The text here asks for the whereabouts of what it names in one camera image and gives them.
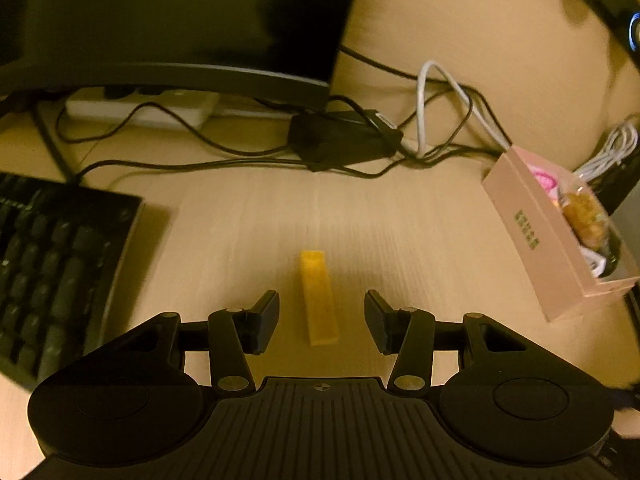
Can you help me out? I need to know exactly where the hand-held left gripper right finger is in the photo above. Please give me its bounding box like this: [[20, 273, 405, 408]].
[[364, 289, 522, 394]]

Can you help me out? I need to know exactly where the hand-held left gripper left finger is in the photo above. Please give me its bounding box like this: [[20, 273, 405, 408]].
[[127, 289, 281, 395]]

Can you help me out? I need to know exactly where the yellow toy brick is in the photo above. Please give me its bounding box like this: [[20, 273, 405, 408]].
[[299, 250, 340, 347]]

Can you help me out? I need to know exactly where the pink cardboard box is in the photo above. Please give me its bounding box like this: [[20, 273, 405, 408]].
[[481, 147, 640, 322]]

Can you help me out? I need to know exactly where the pink penguin toy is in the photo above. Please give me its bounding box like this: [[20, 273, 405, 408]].
[[525, 165, 559, 200]]

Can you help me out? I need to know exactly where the white plastic holder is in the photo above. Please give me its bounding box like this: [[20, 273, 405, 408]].
[[582, 250, 608, 277]]

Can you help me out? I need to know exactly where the cake with printed label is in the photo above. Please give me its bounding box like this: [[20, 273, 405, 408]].
[[555, 180, 613, 252]]

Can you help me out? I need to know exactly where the black plush cat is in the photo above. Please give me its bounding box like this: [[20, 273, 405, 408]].
[[602, 237, 627, 277]]

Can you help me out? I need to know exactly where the black power adapter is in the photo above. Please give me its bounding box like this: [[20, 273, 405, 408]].
[[289, 109, 405, 167]]

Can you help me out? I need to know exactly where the black keyboard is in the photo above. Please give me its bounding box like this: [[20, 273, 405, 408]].
[[0, 172, 143, 391]]

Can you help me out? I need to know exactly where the white power strip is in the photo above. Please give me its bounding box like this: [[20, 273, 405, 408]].
[[65, 87, 221, 128]]

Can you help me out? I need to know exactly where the black monitor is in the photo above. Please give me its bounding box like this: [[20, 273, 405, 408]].
[[0, 0, 366, 111]]

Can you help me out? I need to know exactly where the computer tower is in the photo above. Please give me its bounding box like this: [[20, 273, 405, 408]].
[[540, 0, 640, 67]]

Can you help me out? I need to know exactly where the black cable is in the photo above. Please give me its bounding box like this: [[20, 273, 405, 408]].
[[75, 150, 401, 187]]

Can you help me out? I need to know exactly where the grey cable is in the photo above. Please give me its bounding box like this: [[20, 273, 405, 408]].
[[416, 60, 513, 157]]

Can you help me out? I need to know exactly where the coiled white cable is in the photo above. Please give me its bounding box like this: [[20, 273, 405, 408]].
[[572, 122, 640, 186]]

